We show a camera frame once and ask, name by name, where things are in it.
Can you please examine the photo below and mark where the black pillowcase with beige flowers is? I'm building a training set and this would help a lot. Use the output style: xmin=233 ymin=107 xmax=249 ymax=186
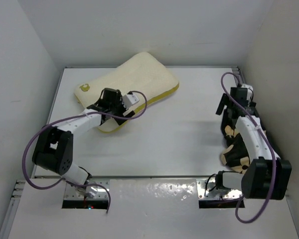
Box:
xmin=220 ymin=109 xmax=251 ymax=174

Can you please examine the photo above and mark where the cream pillow with yellow edge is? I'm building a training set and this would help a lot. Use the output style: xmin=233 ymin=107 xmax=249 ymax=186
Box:
xmin=73 ymin=51 xmax=180 ymax=135

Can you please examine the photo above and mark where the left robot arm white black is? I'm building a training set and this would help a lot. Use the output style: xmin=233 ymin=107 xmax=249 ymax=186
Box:
xmin=32 ymin=88 xmax=139 ymax=185

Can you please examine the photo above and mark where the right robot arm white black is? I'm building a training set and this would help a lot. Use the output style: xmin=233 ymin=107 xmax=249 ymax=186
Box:
xmin=215 ymin=84 xmax=292 ymax=200

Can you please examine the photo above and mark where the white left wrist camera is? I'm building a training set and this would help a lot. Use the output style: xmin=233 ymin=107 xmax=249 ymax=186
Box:
xmin=122 ymin=92 xmax=140 ymax=109

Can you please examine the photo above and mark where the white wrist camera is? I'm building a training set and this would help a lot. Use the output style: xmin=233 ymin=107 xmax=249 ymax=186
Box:
xmin=122 ymin=92 xmax=140 ymax=109
xmin=241 ymin=84 xmax=253 ymax=94

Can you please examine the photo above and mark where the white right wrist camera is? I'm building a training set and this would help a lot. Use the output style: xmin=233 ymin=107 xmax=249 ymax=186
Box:
xmin=241 ymin=84 xmax=253 ymax=94

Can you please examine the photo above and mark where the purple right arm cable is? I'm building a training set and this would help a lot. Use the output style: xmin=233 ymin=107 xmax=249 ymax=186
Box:
xmin=220 ymin=72 xmax=277 ymax=223

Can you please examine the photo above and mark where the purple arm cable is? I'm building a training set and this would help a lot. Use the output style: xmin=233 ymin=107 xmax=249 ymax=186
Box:
xmin=22 ymin=90 xmax=148 ymax=214
xmin=220 ymin=72 xmax=277 ymax=223

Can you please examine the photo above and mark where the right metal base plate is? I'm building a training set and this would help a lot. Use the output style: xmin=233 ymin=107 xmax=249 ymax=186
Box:
xmin=196 ymin=176 xmax=242 ymax=201

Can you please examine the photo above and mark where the metal base plate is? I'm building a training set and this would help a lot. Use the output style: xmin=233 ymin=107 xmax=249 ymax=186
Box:
xmin=64 ymin=178 xmax=110 ymax=202
xmin=196 ymin=176 xmax=242 ymax=201

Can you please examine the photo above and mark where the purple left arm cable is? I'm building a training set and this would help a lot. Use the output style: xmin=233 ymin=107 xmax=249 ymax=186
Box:
xmin=22 ymin=90 xmax=148 ymax=214

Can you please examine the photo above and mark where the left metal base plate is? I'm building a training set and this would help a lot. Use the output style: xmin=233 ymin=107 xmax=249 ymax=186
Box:
xmin=64 ymin=178 xmax=110 ymax=202

